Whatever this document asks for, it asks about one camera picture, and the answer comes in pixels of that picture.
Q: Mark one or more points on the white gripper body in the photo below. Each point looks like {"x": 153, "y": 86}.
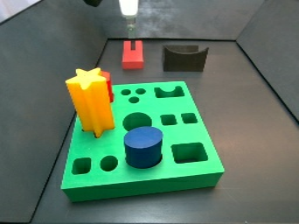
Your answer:
{"x": 129, "y": 8}

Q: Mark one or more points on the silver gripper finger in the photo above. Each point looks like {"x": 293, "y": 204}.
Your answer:
{"x": 131, "y": 28}

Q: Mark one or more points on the red double-square block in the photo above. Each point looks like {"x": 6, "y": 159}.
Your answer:
{"x": 133, "y": 55}

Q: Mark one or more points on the green foam shape board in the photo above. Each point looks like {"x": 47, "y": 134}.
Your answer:
{"x": 98, "y": 173}

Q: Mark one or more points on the red cylinder peg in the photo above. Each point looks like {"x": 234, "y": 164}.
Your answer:
{"x": 107, "y": 76}

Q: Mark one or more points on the black curved holder stand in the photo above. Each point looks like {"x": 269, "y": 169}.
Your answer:
{"x": 185, "y": 58}

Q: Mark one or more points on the yellow star prism peg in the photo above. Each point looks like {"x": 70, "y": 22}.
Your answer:
{"x": 89, "y": 92}

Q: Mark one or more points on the blue cylinder peg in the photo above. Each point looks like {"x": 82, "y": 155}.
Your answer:
{"x": 143, "y": 143}

